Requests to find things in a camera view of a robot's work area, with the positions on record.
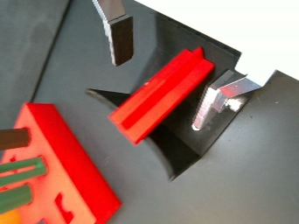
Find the green peg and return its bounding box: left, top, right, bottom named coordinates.
left=0, top=157, right=48, bottom=214

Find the dark brown cylinder peg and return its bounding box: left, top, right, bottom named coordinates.
left=0, top=129, right=31, bottom=151

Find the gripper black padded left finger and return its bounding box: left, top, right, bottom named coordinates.
left=92, top=0, right=134, bottom=67

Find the yellow peg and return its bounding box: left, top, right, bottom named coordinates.
left=0, top=209, right=21, bottom=224

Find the gripper silver bracket right finger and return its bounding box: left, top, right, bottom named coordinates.
left=191, top=70, right=260, bottom=130

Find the red star prism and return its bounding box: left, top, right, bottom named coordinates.
left=110, top=47, right=215, bottom=144

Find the red peg board base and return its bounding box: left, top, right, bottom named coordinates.
left=0, top=103, right=122, bottom=224

